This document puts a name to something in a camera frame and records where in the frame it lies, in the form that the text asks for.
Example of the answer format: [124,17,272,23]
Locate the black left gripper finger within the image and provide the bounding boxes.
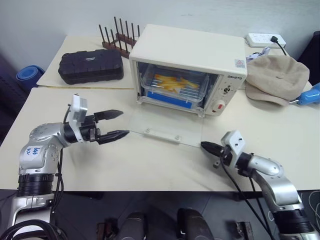
[93,109,124,124]
[95,129,130,146]

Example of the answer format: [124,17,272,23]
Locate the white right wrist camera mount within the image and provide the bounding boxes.
[220,129,247,169]

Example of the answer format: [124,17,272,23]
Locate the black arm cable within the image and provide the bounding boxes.
[220,149,276,240]
[48,102,72,233]

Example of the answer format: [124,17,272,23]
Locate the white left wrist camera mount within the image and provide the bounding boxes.
[67,93,89,143]

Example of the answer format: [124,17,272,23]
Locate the clear food container blue lid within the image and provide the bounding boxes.
[140,63,210,110]

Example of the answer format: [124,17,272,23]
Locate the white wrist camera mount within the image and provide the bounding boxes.
[220,129,247,169]
[67,93,89,143]

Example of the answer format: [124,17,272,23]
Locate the white purple small packet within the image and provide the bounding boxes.
[245,46,271,63]

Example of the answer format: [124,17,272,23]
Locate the blue rolled foam mat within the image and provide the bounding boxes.
[16,65,46,88]

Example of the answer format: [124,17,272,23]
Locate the dark rounded robot foot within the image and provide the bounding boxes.
[176,207,215,240]
[116,211,146,240]

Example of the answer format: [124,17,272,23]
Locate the beige knitted beret hat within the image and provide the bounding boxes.
[244,54,311,107]

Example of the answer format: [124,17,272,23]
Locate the black plug with cable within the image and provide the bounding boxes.
[269,35,295,59]

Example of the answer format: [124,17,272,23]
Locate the black chair back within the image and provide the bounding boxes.
[297,30,320,87]

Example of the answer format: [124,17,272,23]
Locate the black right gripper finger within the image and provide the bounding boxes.
[200,141,223,152]
[202,146,222,158]

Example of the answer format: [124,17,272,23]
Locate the brown wooden peg rack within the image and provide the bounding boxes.
[98,16,141,59]

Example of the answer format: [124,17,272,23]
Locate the light blue plastic appliance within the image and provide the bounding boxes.
[289,82,320,107]

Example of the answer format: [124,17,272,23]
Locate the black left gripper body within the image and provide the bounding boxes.
[79,113,102,144]

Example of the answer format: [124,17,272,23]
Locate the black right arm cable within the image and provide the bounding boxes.
[220,149,276,240]

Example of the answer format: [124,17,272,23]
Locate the yellow french fries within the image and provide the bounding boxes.
[153,72,200,93]

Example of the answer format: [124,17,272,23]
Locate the white power strip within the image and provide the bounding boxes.
[244,32,287,49]

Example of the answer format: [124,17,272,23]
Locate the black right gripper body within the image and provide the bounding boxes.
[213,145,234,169]

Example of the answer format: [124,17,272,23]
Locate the black plastic tool case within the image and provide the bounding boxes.
[57,48,125,85]

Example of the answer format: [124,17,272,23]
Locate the thin white cable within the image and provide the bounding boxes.
[307,190,320,216]

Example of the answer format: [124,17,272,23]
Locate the cream white toaster oven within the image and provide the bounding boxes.
[128,23,248,118]

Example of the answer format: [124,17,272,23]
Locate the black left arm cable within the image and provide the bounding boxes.
[48,102,72,233]

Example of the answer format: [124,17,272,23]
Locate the glass toaster oven door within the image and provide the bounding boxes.
[126,108,204,149]

